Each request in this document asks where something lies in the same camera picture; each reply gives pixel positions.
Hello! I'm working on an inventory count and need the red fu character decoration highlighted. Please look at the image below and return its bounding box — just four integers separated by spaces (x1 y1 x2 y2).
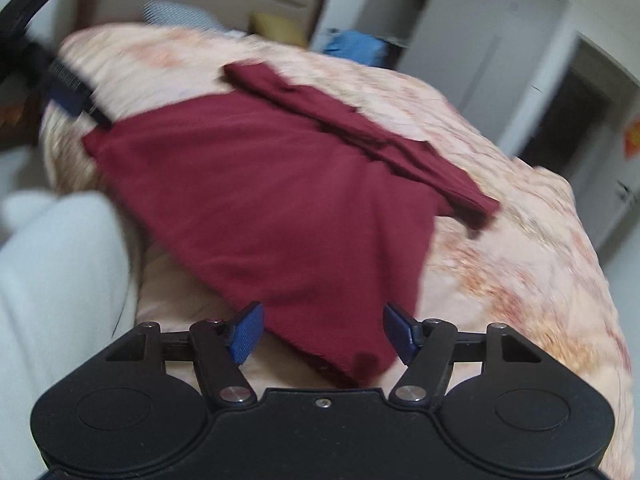
624 116 640 159

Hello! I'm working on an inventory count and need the white bedroom door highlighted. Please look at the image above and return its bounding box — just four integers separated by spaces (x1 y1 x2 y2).
576 119 639 252

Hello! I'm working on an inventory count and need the black door handle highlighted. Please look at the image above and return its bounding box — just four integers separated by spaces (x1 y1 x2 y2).
616 180 634 203

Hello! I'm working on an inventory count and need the dark red knit sweater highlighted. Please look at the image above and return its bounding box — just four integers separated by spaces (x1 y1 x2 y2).
82 62 500 385

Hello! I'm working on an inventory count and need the grey built-in wardrobe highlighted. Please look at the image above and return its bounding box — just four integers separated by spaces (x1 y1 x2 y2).
356 0 567 142

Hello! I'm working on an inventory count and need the mustard yellow pillow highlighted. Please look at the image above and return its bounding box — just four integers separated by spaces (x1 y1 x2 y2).
250 12 309 49

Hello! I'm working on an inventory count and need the blue clothes pile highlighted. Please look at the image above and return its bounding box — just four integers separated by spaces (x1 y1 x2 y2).
322 30 388 67

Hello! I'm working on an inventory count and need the floral peach quilt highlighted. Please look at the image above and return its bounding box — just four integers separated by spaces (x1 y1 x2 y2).
61 24 639 479

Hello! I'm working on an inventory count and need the houndstooth black white pillow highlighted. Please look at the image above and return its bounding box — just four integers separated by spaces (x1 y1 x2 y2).
142 0 227 32

